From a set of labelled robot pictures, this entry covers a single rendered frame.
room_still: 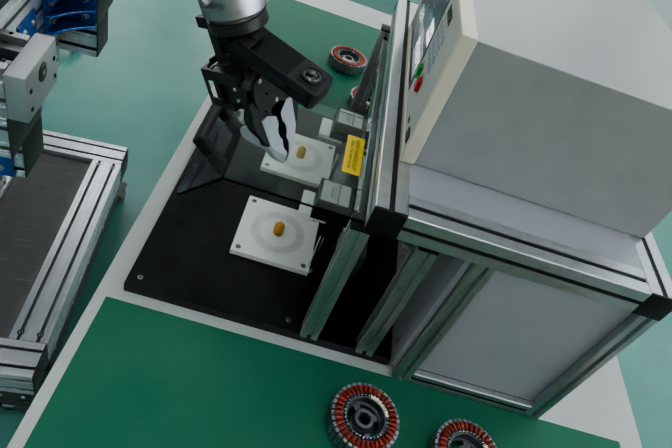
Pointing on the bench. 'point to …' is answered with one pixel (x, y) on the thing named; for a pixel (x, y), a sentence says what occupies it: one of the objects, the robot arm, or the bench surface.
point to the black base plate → (254, 271)
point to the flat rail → (378, 80)
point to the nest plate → (304, 239)
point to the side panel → (516, 342)
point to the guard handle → (210, 129)
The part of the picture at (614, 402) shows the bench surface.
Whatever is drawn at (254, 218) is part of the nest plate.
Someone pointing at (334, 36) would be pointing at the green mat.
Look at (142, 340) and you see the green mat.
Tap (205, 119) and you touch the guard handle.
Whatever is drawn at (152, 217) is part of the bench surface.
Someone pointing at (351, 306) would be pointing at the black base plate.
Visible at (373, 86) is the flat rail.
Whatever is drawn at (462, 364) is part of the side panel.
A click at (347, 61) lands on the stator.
